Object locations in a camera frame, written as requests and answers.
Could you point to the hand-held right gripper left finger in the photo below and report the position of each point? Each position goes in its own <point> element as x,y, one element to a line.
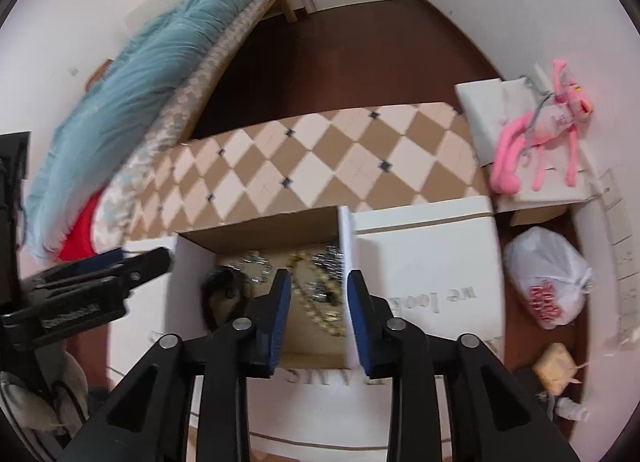
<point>279,322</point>

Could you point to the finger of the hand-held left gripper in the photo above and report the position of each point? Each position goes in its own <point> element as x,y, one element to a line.
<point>95,262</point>
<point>147,266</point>

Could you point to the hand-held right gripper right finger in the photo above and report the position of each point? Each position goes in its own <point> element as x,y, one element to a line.
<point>361,327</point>

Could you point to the cardboard box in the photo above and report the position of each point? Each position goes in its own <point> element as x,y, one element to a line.
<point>195,262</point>

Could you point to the black smartwatch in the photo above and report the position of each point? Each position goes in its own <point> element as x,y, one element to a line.
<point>220,292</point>

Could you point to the red blanket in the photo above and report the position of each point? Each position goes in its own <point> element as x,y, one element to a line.
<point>82,232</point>

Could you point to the grey cloth bundle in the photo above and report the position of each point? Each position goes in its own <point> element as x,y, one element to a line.
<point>30,402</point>

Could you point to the checkered printed tablecloth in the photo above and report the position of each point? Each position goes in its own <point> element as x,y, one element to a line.
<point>425,252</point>

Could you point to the light blue duvet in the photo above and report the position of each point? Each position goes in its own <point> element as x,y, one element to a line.
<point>150,82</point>

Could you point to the bed with patterned mattress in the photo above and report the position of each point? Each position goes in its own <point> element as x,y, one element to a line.
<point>200,82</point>

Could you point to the white plastic bag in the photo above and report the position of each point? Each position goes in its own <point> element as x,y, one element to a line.
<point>545,272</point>

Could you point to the yellow packet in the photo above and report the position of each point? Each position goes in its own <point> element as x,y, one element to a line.
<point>552,367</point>

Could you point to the small white bottle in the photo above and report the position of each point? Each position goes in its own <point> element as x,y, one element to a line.
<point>571,409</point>

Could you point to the white cardboard carton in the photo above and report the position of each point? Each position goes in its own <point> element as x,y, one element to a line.
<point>550,192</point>

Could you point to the white flat box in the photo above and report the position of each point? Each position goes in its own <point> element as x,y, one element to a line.
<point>477,112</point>

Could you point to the pink plush toy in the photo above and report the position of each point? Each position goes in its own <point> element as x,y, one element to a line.
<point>535,132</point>

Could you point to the wooden bed leg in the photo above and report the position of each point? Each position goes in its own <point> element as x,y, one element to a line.
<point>285,2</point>

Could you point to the white wall socket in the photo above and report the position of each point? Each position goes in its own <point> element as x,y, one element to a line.
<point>625,254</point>
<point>631,298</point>

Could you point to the white wall switch plate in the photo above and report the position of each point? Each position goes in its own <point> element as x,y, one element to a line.
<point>611,188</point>

